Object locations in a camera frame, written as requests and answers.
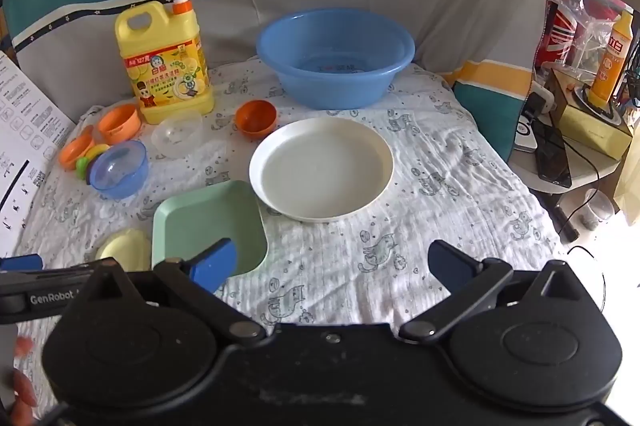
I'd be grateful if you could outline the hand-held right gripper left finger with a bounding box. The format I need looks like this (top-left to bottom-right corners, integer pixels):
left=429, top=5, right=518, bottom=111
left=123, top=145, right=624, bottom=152
left=75, top=239, right=267, bottom=348

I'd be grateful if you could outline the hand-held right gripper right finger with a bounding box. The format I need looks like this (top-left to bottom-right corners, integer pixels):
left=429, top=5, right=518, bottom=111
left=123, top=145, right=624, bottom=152
left=399, top=240, right=602, bottom=344

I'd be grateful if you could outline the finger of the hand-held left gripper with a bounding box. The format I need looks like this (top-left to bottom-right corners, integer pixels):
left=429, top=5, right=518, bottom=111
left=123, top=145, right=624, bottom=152
left=0, top=254, right=44, bottom=273

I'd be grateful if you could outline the green square plate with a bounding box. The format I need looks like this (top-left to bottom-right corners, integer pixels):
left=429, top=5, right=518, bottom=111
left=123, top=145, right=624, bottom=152
left=151, top=180, right=269, bottom=277

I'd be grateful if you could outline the yellow flower-shaped plate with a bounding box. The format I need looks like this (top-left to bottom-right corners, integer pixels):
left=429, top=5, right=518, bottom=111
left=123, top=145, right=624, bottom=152
left=94, top=228, right=153, bottom=273

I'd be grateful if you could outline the blue transparent bowl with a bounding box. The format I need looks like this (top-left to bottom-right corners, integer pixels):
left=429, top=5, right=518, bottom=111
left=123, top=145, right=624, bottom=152
left=90, top=140, right=150, bottom=200

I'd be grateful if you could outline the white round plate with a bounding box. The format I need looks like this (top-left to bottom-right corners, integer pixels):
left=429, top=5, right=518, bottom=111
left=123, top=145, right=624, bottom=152
left=248, top=116, right=395, bottom=223

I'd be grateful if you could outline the person's left hand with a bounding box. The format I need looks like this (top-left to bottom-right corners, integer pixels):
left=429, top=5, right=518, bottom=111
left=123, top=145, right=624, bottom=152
left=0, top=335, right=40, bottom=426

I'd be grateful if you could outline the cat printed white cloth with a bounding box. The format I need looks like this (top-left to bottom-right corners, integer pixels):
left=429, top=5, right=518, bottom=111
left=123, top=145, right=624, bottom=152
left=11, top=56, right=569, bottom=407

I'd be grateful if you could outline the printed instruction sheet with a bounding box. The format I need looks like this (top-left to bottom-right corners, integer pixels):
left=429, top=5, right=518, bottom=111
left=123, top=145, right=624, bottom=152
left=0, top=50, right=77, bottom=259

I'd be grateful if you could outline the clear plastic bowl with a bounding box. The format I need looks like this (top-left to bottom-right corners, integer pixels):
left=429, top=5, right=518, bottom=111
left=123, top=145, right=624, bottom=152
left=151, top=109, right=204, bottom=159

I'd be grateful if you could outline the black phone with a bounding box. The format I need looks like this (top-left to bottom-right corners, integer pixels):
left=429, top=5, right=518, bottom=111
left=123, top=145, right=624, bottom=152
left=531, top=117, right=574, bottom=189

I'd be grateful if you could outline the white device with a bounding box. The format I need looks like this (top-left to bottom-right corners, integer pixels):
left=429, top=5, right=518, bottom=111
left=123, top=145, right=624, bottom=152
left=514, top=112, right=542, bottom=155

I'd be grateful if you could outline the orange bowl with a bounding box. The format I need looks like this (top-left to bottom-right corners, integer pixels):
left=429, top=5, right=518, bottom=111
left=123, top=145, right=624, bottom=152
left=235, top=100, right=278, bottom=141

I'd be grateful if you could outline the clear plastic cup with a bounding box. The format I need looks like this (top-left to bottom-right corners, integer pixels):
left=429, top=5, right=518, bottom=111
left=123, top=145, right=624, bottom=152
left=581, top=188, right=617, bottom=227

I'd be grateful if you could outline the small round table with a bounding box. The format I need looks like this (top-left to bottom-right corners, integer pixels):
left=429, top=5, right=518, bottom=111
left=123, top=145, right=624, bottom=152
left=506, top=121, right=622, bottom=195

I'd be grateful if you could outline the orange toy pot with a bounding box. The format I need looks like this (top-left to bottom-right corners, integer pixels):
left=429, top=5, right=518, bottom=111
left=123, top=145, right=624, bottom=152
left=96, top=104, right=142, bottom=145

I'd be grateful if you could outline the yellow box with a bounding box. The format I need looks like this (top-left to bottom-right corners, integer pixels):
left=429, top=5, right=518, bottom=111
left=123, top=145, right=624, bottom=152
left=542, top=66, right=634, bottom=163

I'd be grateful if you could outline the yellow detergent bottle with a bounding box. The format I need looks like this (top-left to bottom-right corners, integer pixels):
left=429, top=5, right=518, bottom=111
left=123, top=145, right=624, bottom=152
left=114, top=0, right=215, bottom=125

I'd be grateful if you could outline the blue plastic basin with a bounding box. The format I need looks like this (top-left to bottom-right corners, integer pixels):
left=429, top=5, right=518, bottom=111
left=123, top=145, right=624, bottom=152
left=256, top=8, right=416, bottom=111

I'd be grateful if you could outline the slim yellow bottle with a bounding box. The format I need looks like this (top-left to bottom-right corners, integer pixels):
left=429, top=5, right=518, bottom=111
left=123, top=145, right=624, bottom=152
left=589, top=9, right=635, bottom=110

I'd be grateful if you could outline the red can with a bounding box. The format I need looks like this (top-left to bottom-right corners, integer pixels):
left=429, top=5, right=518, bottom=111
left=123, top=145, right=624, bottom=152
left=536, top=0, right=582, bottom=67

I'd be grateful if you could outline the black cable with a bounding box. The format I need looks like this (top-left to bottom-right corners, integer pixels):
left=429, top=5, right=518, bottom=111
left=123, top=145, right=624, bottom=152
left=565, top=245, right=610, bottom=314

